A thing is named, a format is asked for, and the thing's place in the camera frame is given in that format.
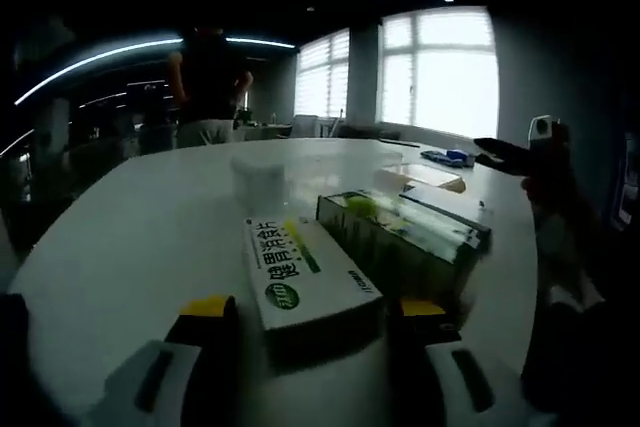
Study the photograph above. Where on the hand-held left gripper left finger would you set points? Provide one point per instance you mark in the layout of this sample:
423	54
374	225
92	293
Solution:
215	357

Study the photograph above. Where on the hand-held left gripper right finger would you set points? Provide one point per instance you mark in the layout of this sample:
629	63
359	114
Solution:
415	347

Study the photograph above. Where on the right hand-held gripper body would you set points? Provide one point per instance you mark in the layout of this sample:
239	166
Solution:
542	129

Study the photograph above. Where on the white and blue medicine box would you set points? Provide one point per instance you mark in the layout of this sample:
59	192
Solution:
440	199

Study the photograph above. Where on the green medicine box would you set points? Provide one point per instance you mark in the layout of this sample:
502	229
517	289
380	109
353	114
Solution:
380	247

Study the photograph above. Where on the white medicine box yellow stripe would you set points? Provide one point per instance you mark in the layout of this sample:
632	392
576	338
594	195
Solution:
300	272

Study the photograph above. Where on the clear plastic storage container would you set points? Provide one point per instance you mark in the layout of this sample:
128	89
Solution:
260	177

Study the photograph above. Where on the small blue box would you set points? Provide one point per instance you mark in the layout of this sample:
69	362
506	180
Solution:
461	158

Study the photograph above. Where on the row of office desks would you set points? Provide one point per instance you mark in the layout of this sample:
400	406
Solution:
155	137

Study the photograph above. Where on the person's right hand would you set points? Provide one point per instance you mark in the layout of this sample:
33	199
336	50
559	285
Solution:
550	182

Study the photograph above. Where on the large bright window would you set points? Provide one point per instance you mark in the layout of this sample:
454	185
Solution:
450	77

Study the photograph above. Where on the thin black bar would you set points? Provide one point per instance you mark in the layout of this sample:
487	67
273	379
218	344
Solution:
399	141

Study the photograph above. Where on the dark low sofa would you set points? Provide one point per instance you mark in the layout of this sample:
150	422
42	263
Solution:
370	131

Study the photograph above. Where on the window with blinds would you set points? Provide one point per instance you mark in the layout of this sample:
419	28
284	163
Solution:
322	77

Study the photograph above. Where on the grey office chair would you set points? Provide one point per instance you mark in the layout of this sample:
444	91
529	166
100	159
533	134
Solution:
306	127

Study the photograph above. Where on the green potted plant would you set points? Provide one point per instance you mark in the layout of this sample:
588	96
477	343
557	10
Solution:
242	117

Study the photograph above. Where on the thin ceiling light strip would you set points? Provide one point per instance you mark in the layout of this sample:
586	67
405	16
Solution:
100	54

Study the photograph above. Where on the wall poster board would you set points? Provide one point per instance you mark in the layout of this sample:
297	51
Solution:
624	197

